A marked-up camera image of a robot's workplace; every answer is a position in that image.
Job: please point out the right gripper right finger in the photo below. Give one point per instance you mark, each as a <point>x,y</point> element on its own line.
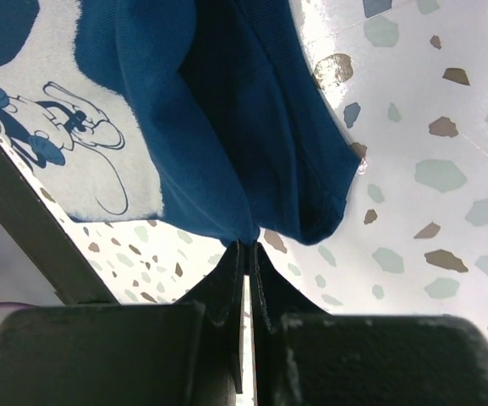
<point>306,356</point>

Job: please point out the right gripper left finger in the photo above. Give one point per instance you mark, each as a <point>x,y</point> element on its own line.
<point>185,353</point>

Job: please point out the blue t shirt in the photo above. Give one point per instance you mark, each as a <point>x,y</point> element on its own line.
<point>201,114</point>

